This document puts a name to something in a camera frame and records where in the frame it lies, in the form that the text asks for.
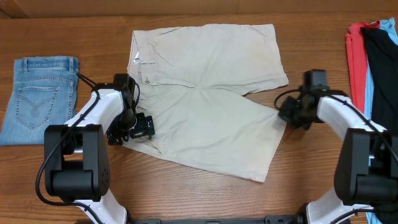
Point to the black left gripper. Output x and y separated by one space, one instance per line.
145 127

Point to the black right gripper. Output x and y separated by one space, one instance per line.
283 113

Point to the beige cotton shorts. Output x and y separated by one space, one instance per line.
194 83

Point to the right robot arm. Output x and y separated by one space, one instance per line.
365 177

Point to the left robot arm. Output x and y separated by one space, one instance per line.
76 171

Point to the folded blue denim jeans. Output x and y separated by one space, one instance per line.
44 93

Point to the red t-shirt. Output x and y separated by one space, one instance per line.
357 61

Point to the black garment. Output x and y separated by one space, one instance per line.
382 58

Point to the light blue t-shirt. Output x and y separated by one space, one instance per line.
390 27

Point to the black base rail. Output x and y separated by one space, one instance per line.
270 219

